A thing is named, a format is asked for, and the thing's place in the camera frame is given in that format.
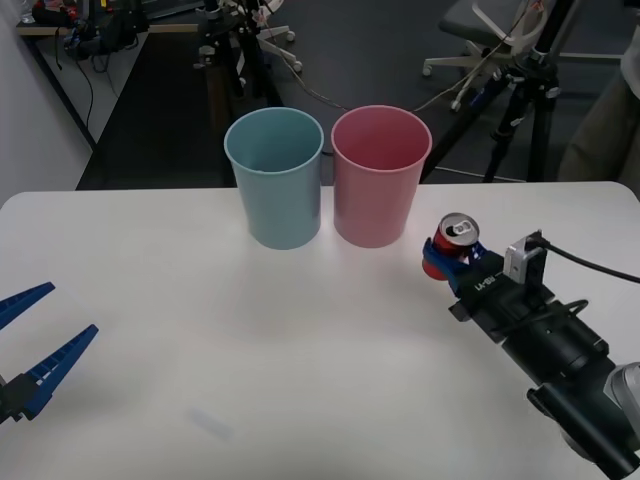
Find pale blue plastic bin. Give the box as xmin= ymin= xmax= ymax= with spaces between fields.
xmin=223 ymin=106 xmax=325 ymax=251

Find long floor cable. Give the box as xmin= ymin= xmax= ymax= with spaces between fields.
xmin=269 ymin=29 xmax=506 ymax=114

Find desk with wooden edge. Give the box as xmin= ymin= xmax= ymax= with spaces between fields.
xmin=14 ymin=0 xmax=151 ymax=147

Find white chair base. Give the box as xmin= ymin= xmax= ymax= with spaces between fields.
xmin=258 ymin=27 xmax=304 ymax=74

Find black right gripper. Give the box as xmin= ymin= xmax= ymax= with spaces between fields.
xmin=421 ymin=237 xmax=562 ymax=345

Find white office chair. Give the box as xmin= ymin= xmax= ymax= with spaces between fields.
xmin=422 ymin=0 xmax=549 ymax=112

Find person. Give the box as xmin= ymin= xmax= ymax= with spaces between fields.
xmin=558 ymin=43 xmax=640 ymax=182

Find red drink can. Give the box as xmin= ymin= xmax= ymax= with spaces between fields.
xmin=422 ymin=211 xmax=482 ymax=282

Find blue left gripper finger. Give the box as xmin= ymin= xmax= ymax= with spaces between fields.
xmin=0 ymin=324 xmax=100 ymax=427
xmin=0 ymin=282 xmax=56 ymax=332

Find pink plastic bin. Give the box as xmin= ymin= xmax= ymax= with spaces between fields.
xmin=330 ymin=104 xmax=433 ymax=248

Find black camera tripod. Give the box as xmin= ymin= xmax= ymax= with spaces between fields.
xmin=479 ymin=0 xmax=576 ymax=184
xmin=192 ymin=0 xmax=284 ymax=109

